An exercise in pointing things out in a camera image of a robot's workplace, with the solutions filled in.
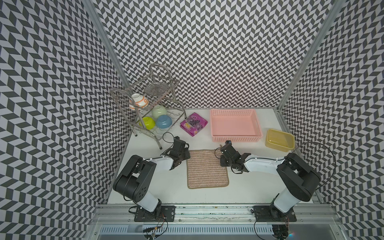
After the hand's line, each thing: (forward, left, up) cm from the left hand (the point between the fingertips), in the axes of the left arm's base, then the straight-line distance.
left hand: (186, 152), depth 95 cm
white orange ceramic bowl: (+13, +24, +33) cm, 43 cm away
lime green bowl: (+17, +26, +10) cm, 33 cm away
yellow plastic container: (+10, -64, -1) cm, 65 cm away
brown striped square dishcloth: (-12, -11, +1) cm, 16 cm away
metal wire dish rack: (+14, +17, +29) cm, 37 cm away
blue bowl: (+17, +15, +11) cm, 26 cm away
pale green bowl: (+29, +21, +10) cm, 37 cm away
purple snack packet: (+19, -4, +6) cm, 21 cm away
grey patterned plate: (+42, +23, +19) cm, 51 cm away
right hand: (-5, -24, -1) cm, 24 cm away
